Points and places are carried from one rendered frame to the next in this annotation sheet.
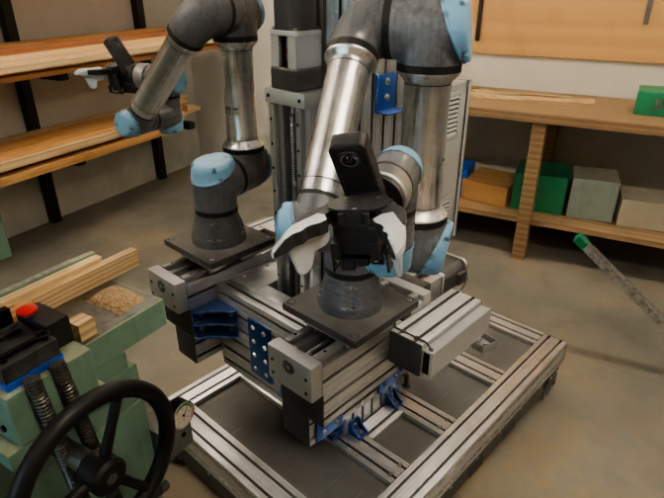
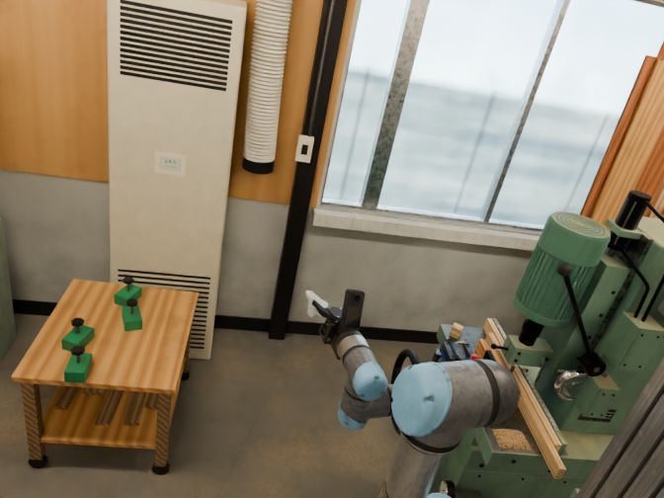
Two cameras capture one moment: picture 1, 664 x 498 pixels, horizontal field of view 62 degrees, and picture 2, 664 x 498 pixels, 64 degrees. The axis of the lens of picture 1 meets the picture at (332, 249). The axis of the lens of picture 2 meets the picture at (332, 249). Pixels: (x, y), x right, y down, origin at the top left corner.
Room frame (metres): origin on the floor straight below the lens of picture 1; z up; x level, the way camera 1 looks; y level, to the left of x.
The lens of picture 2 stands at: (1.41, -0.82, 2.02)
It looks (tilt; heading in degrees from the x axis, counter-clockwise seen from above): 28 degrees down; 139
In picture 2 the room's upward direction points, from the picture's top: 12 degrees clockwise
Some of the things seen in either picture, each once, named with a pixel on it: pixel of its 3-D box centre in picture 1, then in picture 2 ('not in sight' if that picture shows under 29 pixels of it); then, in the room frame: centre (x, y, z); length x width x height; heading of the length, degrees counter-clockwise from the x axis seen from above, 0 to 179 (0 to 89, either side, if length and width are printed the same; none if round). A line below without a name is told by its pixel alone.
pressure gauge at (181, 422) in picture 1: (178, 415); (448, 492); (0.89, 0.32, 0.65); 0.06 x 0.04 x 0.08; 149
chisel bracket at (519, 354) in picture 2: not in sight; (527, 353); (0.79, 0.66, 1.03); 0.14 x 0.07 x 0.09; 59
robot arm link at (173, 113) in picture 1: (165, 114); not in sight; (1.64, 0.49, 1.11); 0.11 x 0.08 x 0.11; 151
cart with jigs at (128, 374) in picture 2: not in sight; (119, 366); (-0.40, -0.30, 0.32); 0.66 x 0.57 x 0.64; 149
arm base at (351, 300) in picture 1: (351, 282); not in sight; (1.08, -0.04, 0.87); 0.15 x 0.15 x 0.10
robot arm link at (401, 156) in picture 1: (392, 178); (365, 373); (0.79, -0.09, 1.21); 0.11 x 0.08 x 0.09; 163
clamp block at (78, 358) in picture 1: (31, 380); not in sight; (0.68, 0.47, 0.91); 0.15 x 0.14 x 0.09; 149
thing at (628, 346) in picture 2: not in sight; (632, 342); (1.02, 0.74, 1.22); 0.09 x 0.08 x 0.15; 59
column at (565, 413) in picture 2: not in sight; (618, 329); (0.93, 0.89, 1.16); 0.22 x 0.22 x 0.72; 59
